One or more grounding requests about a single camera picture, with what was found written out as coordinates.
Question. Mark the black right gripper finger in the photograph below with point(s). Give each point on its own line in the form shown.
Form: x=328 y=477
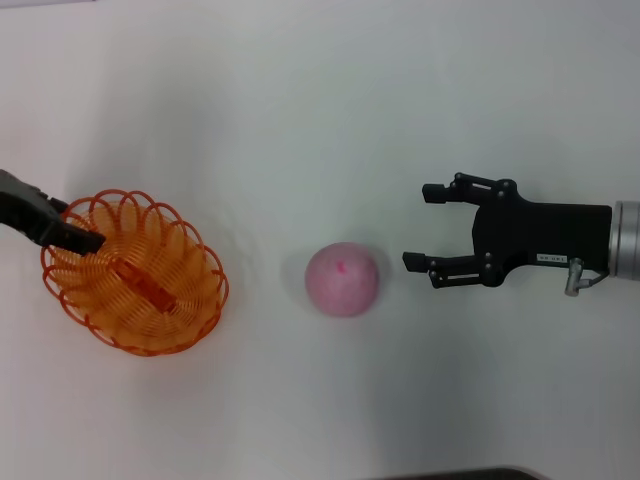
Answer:
x=433 y=193
x=415 y=262

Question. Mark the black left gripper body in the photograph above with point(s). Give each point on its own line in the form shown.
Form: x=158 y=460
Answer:
x=25 y=210

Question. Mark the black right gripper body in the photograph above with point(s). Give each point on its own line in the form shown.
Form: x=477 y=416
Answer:
x=545 y=235

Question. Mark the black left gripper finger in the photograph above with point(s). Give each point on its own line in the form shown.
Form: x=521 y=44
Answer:
x=80 y=241

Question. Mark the pink plush peach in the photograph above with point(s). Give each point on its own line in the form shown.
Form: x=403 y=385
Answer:
x=342 y=280

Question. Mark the orange woven plastic basket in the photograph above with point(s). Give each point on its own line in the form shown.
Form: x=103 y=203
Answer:
x=150 y=280

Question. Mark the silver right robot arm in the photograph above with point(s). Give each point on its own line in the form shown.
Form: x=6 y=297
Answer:
x=626 y=240

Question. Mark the dark rounded robot torso edge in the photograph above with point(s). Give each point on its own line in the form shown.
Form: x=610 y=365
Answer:
x=460 y=474

